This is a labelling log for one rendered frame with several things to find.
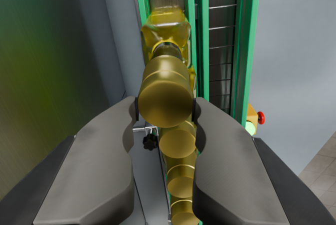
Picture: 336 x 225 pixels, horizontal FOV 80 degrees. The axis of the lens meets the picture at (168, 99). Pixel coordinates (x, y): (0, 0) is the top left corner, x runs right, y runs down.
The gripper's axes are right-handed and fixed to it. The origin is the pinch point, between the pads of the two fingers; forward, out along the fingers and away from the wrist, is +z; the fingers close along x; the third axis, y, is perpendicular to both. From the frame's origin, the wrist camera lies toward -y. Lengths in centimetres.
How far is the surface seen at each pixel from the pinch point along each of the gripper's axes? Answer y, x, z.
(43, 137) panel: 5.9, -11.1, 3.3
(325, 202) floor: 185, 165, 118
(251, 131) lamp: 28.3, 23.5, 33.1
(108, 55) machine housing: 8.4, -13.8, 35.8
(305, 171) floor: 141, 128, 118
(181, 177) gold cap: 9.9, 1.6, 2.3
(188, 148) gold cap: 6.2, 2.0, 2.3
